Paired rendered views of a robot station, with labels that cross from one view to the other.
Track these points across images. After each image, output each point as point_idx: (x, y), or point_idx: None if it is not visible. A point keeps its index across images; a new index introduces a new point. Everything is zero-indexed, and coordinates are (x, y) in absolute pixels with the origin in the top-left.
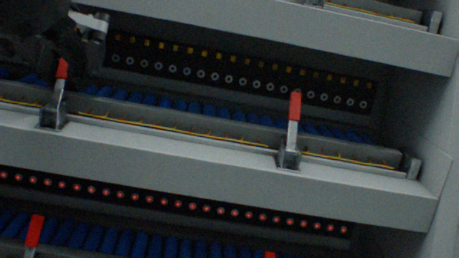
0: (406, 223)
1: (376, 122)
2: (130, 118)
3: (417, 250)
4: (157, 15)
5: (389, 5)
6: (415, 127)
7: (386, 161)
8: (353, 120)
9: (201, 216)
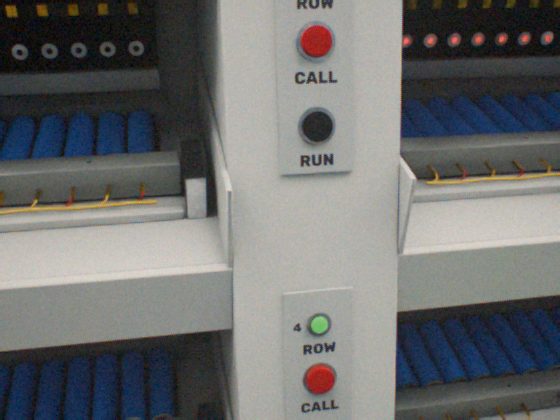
0: (179, 323)
1: (187, 70)
2: None
3: (231, 353)
4: None
5: None
6: (211, 93)
7: (150, 184)
8: (126, 83)
9: None
